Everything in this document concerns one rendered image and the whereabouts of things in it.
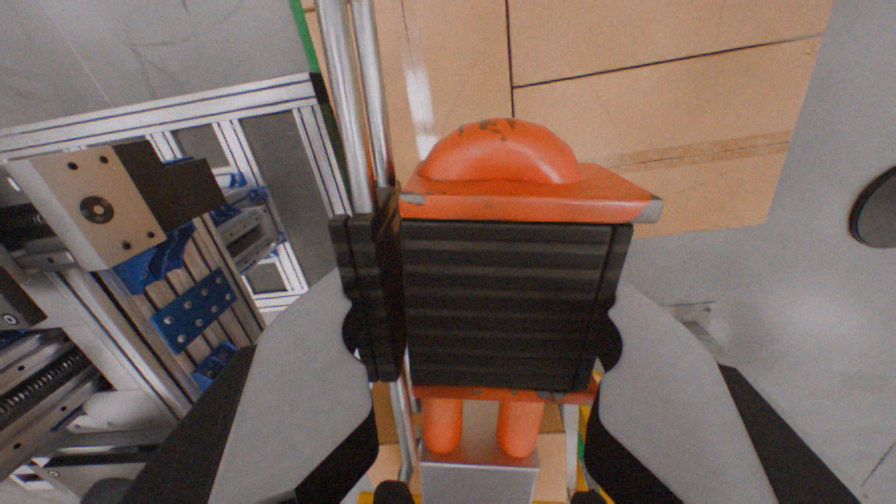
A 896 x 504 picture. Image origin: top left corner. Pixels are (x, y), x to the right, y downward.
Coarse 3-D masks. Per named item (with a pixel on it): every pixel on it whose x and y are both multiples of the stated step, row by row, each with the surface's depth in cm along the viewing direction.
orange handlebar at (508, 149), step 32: (480, 128) 10; (512, 128) 10; (544, 128) 10; (448, 160) 10; (480, 160) 10; (512, 160) 10; (544, 160) 10; (576, 160) 10; (448, 416) 15; (512, 416) 15; (448, 448) 16; (512, 448) 16
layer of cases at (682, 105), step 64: (384, 0) 62; (448, 0) 61; (512, 0) 61; (576, 0) 61; (640, 0) 60; (704, 0) 60; (768, 0) 59; (832, 0) 59; (320, 64) 67; (384, 64) 67; (448, 64) 66; (512, 64) 66; (576, 64) 65; (640, 64) 65; (704, 64) 64; (768, 64) 64; (448, 128) 72; (576, 128) 71; (640, 128) 70; (704, 128) 70; (768, 128) 69; (704, 192) 76; (768, 192) 76
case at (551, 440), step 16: (384, 384) 74; (384, 400) 70; (384, 416) 66; (416, 416) 65; (544, 416) 60; (560, 416) 60; (384, 432) 63; (544, 432) 57; (560, 432) 57; (384, 448) 61; (544, 448) 59; (560, 448) 59; (384, 464) 63; (400, 464) 63; (544, 464) 61; (560, 464) 61; (416, 480) 66; (544, 480) 64; (560, 480) 63; (544, 496) 66; (560, 496) 66
